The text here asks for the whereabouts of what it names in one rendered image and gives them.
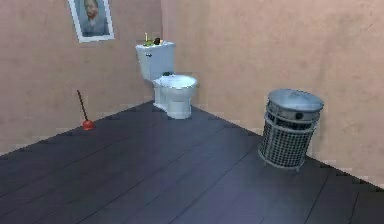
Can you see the grey mesh trash can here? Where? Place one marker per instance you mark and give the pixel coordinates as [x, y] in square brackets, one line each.
[287, 133]

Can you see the green object behind toilet seat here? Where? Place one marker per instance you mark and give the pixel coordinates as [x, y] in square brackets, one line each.
[166, 73]

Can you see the dark brown small object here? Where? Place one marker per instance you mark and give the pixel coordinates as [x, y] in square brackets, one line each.
[157, 41]

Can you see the green item on toilet tank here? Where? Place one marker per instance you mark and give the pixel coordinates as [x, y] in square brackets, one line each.
[148, 43]

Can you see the white toilet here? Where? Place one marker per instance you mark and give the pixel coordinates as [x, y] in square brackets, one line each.
[166, 73]

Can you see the white framed portrait picture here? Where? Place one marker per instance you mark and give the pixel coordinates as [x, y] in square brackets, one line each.
[93, 18]

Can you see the pale yellow candle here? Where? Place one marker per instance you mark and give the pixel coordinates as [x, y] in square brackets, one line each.
[145, 36]

